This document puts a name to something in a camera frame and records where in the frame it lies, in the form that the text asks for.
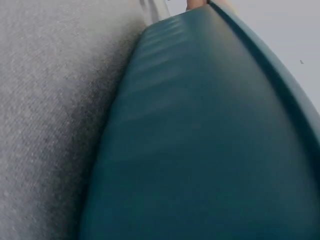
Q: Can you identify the person's left hand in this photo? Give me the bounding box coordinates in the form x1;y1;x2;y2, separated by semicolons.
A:
186;0;209;11

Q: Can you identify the white object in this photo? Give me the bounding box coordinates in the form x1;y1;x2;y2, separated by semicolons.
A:
139;0;171;26

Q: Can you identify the teal plastic container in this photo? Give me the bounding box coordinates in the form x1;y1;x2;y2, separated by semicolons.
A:
78;0;320;240

